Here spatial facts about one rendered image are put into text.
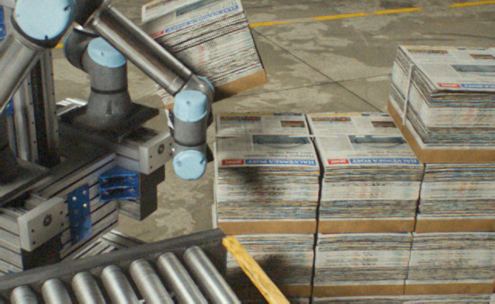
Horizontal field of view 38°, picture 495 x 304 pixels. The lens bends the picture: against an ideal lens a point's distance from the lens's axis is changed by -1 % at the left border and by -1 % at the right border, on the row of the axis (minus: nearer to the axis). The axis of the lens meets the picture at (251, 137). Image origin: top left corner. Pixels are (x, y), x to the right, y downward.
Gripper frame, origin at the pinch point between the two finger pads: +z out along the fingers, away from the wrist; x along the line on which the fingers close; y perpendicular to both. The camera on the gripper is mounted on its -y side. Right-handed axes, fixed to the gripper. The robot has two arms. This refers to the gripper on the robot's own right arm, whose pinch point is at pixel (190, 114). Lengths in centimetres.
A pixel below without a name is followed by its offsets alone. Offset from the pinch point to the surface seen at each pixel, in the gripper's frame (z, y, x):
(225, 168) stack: -6.1, -16.0, -3.9
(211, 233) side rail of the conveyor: -35.1, -16.0, 1.6
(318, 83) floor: 270, -122, -51
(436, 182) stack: -7, -42, -59
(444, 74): 2, -15, -70
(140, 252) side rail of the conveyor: -42.7, -10.0, 16.9
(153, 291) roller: -57, -11, 14
